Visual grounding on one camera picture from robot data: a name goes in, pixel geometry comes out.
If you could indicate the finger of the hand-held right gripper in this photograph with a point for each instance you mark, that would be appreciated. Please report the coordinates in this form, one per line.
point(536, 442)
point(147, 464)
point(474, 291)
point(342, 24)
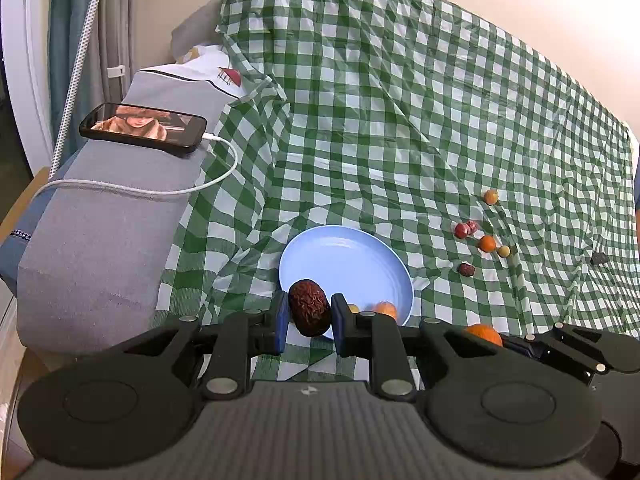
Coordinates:
point(575, 346)

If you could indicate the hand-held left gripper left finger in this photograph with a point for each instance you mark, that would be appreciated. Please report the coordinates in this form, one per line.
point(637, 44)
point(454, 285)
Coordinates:
point(281, 327)

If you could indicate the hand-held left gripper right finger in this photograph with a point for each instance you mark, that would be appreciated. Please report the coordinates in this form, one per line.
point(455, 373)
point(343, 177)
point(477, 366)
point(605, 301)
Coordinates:
point(340, 329)

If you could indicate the wrinkled red date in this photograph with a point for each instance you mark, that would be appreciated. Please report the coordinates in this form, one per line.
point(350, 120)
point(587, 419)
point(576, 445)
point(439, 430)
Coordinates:
point(466, 269)
point(309, 308)

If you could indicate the orange tangerine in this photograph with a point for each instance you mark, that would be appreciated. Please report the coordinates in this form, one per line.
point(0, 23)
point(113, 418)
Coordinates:
point(490, 196)
point(386, 309)
point(484, 334)
point(486, 243)

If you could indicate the light blue plate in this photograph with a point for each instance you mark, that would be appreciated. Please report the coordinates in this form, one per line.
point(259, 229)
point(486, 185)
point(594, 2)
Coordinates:
point(340, 262)

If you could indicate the small red fruit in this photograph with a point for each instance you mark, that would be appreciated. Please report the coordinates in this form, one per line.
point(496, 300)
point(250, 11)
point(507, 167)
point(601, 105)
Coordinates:
point(472, 226)
point(460, 230)

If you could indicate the small dark object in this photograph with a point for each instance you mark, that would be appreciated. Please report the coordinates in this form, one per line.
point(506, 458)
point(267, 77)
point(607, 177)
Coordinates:
point(598, 258)

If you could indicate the grey cushion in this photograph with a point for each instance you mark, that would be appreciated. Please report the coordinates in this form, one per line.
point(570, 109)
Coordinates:
point(110, 230)

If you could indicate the green checked cloth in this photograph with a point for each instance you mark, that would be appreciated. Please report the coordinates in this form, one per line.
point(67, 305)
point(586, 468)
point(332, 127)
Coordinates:
point(400, 110)

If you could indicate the black smartphone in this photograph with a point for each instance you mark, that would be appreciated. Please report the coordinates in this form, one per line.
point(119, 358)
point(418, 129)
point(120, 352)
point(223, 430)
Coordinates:
point(142, 127)

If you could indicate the white printed pillow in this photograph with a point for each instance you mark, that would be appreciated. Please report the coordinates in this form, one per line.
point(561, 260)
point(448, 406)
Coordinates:
point(215, 67)

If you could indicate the grey curtain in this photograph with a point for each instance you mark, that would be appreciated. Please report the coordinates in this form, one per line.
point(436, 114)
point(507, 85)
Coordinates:
point(82, 30)

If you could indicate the white window frame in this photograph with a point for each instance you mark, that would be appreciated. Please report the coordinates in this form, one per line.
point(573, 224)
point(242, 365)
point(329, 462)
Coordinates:
point(22, 55)

